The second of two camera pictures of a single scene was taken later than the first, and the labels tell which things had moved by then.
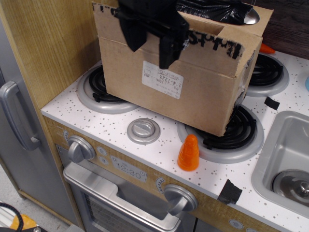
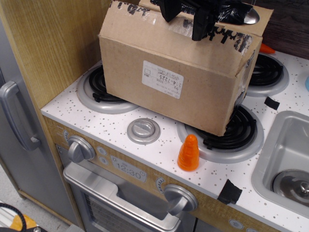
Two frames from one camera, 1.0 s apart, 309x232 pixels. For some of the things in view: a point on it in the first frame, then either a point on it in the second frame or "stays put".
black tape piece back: x=273 y=104 stays put
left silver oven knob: x=79 y=149 stays put
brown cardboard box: x=202 y=88 stays put
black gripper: x=160 y=16 → x=205 y=17
